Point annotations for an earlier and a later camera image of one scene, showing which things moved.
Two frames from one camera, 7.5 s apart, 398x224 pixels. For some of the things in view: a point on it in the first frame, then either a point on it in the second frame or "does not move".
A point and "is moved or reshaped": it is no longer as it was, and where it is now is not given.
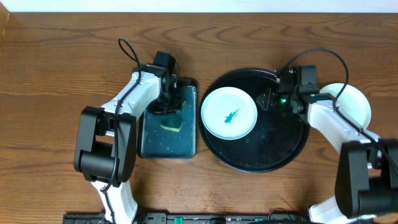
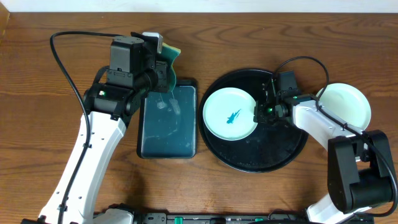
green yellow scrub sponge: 172,123 is moved or reshaped
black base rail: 191,218 does not move
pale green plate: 229,113 does not move
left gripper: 170,106 to 163,76
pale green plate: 352,102 does not move
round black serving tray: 277,137 does not move
